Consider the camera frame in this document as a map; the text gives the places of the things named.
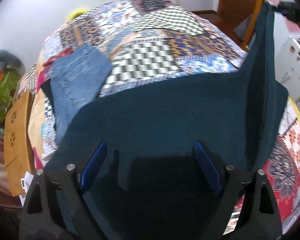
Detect dark teal sweatpants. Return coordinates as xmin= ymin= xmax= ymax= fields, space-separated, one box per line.
xmin=47 ymin=3 xmax=288 ymax=239

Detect yellow object behind bed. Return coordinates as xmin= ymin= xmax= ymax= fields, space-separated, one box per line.
xmin=65 ymin=8 xmax=89 ymax=23

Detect folded blue jeans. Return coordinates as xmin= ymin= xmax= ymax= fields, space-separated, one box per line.
xmin=50 ymin=44 xmax=113 ymax=145

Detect wooden door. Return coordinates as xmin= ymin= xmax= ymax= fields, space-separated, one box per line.
xmin=216 ymin=0 xmax=264 ymax=51

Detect green patterned bag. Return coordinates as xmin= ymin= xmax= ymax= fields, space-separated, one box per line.
xmin=0 ymin=69 xmax=20 ymax=126

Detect patchwork patterned bedspread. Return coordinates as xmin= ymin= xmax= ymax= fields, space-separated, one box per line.
xmin=17 ymin=0 xmax=300 ymax=235

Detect wooden bedside board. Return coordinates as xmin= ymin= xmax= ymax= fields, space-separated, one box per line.
xmin=4 ymin=90 xmax=35 ymax=197

